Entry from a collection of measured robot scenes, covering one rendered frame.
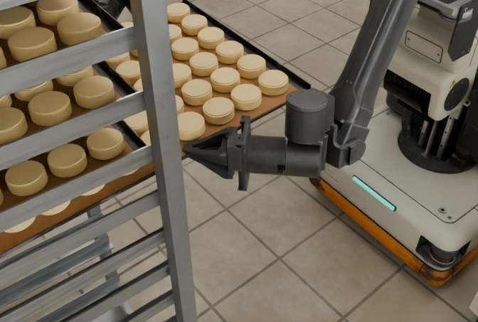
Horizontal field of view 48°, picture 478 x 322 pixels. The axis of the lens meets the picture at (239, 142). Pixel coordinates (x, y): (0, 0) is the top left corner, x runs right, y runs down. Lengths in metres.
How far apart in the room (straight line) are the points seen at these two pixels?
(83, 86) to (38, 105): 0.06
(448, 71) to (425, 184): 0.47
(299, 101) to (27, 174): 0.37
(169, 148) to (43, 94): 0.17
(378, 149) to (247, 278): 0.65
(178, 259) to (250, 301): 0.96
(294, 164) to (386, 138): 1.26
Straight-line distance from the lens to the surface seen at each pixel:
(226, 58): 0.96
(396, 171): 1.88
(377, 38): 0.81
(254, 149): 0.76
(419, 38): 1.55
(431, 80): 1.52
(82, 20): 0.66
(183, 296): 0.97
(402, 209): 1.79
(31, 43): 0.63
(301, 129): 0.73
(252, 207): 2.07
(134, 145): 0.77
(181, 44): 1.00
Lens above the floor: 1.54
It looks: 41 degrees down
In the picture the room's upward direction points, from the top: straight up
